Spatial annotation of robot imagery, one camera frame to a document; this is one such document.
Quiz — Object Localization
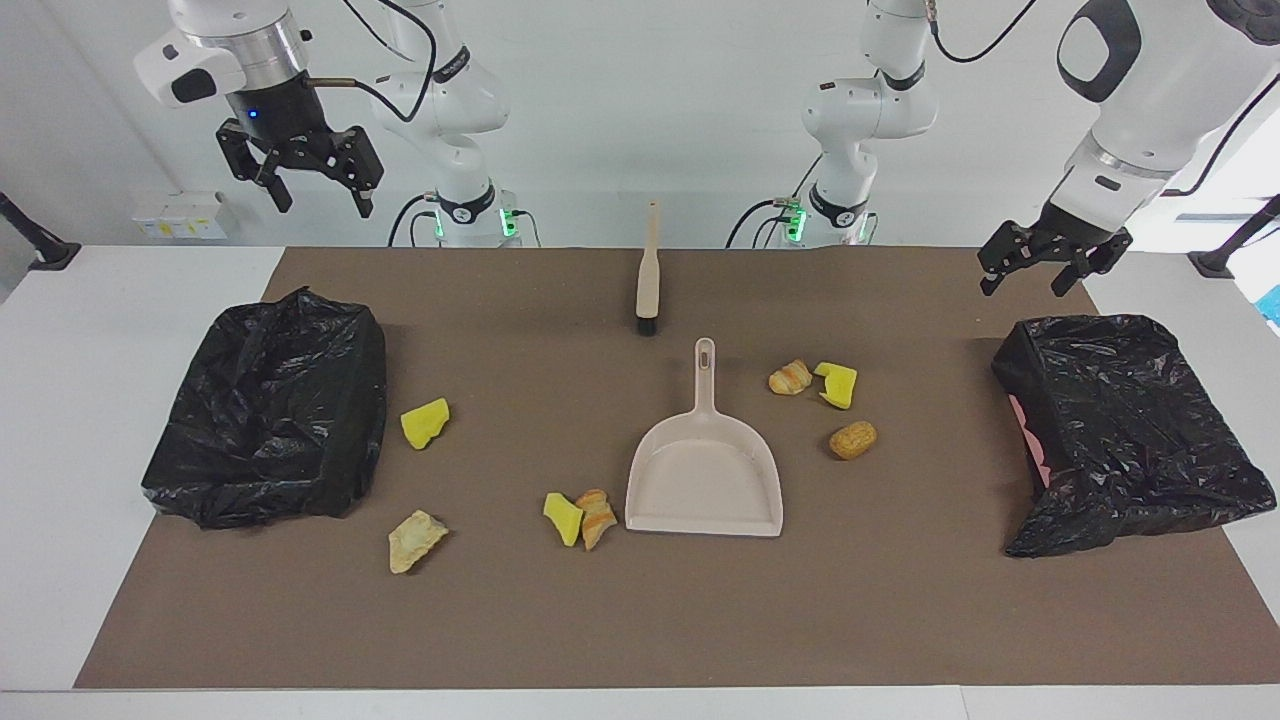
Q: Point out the notched yellow sponge piece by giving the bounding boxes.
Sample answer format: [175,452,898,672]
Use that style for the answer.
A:
[813,361,859,411]

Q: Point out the brown round bun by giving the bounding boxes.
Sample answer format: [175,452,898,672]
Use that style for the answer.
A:
[829,420,879,461]

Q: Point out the beige hand brush black bristles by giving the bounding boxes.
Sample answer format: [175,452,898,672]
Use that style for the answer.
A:
[636,200,662,337]

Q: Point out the tan bread chunk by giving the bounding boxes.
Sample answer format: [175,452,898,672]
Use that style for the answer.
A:
[388,509,450,576]

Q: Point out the beige plastic dustpan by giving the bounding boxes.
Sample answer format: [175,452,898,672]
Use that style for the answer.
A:
[625,337,785,538]

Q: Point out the striped orange croissant piece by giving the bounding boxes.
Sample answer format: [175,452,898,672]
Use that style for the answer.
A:
[576,488,619,552]

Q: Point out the pink bin with black bag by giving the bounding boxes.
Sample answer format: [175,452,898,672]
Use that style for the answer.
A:
[991,313,1278,559]

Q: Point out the bin lined with black bag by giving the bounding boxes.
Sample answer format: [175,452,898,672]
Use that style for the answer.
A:
[141,286,389,530]

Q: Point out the brown table mat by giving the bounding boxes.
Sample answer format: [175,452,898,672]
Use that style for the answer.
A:
[75,247,1280,689]

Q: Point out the black right base cable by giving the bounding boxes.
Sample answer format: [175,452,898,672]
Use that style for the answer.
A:
[387,193,441,248]

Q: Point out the black base cable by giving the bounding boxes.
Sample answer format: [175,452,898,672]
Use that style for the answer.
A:
[727,197,801,249]
[387,193,441,248]

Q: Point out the white wall socket box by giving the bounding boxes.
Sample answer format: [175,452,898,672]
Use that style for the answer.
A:
[133,192,238,239]

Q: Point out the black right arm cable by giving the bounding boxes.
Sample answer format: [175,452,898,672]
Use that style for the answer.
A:
[303,0,441,125]

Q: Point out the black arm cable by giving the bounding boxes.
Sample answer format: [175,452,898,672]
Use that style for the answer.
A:
[925,0,1280,198]
[303,0,441,125]

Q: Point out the black camera stand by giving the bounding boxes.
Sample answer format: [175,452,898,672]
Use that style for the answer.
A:
[0,190,81,271]
[1188,195,1280,279]

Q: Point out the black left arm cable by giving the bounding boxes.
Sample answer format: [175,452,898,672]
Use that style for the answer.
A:
[925,0,1280,198]

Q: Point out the black left base cable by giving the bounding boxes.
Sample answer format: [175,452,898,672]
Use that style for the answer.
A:
[727,197,801,249]

